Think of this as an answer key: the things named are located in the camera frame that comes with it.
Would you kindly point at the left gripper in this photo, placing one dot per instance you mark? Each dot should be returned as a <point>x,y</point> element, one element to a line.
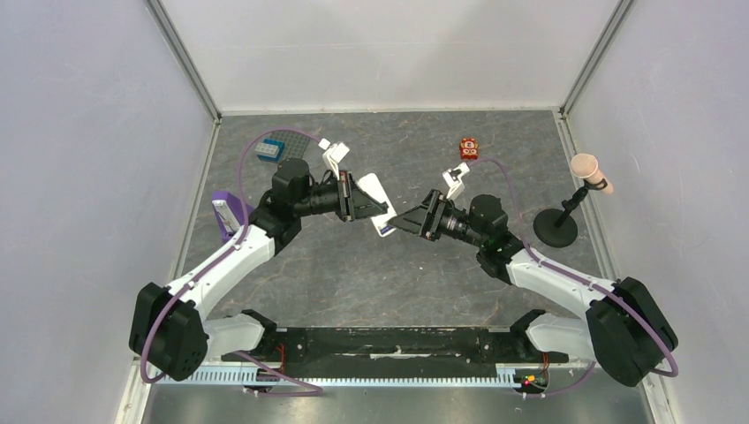
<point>354,203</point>

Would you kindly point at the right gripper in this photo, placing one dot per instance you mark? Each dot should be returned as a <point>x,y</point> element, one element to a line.
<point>435,214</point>

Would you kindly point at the white remote control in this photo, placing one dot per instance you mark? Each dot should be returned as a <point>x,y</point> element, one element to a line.
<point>371,185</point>

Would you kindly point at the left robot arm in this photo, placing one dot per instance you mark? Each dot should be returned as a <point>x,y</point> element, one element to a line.
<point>170,326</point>

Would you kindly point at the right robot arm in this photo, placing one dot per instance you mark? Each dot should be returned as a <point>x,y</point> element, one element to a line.
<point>616,324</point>

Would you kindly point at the grey lego baseplate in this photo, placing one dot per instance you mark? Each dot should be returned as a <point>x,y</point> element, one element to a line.
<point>291,144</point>

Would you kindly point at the red toy block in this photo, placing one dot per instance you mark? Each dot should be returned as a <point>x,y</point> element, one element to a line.
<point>468,149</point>

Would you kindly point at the blue lego brick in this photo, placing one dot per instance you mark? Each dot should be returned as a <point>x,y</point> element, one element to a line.
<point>270,150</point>

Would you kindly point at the purple stand with white device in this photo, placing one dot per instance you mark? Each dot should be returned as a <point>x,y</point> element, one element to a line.
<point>227,208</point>

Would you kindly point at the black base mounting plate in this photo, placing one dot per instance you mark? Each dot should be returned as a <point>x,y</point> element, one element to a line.
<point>395,352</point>

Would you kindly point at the pink microphone on black stand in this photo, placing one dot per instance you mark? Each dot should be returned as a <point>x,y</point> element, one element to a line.
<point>556,227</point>

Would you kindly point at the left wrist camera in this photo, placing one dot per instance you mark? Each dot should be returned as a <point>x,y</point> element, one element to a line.
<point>333,154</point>

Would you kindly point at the white slotted cable duct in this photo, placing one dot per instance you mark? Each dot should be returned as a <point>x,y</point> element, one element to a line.
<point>247,375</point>

